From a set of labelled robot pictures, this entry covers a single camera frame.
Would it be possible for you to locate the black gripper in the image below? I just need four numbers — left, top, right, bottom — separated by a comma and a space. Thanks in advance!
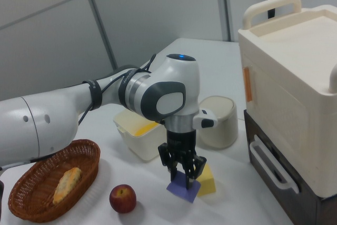
157, 129, 207, 190

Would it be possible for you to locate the purple foam cube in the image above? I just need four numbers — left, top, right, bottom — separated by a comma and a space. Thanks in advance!
166, 170, 202, 204

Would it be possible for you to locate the pink round plate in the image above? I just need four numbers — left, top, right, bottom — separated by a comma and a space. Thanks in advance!
196, 163, 217, 198

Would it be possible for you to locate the white rectangular plastic container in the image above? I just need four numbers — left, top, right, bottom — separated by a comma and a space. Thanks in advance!
113, 109, 166, 163

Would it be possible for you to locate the yellow banana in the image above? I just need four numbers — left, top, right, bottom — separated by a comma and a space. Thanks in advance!
133, 121, 159, 138

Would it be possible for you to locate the white lidded round pot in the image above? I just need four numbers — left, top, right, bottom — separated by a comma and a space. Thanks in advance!
196, 95, 239, 150

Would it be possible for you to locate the red apple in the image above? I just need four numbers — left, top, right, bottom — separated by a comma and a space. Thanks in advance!
109, 184, 137, 214

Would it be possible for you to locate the orange label strip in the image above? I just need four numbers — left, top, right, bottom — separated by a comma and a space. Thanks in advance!
243, 66, 254, 102

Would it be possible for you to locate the long crusty bread roll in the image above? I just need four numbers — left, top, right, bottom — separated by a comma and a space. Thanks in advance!
52, 167, 83, 206

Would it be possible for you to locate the clear plastic label pocket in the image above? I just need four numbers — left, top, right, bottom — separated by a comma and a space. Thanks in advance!
241, 53, 258, 105

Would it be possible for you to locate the dark brown cabinet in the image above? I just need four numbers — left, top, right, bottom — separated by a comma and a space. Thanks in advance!
243, 110, 337, 225

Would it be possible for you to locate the brown wicker basket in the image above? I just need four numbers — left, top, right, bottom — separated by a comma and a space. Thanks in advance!
7, 139, 102, 224

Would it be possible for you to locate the white drawer handle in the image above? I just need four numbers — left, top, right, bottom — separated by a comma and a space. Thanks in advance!
249, 140, 300, 194

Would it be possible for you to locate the black cable strap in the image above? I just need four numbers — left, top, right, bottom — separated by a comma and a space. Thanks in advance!
82, 78, 104, 110
117, 71, 133, 105

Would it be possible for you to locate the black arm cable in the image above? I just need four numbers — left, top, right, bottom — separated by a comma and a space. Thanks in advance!
77, 53, 158, 126

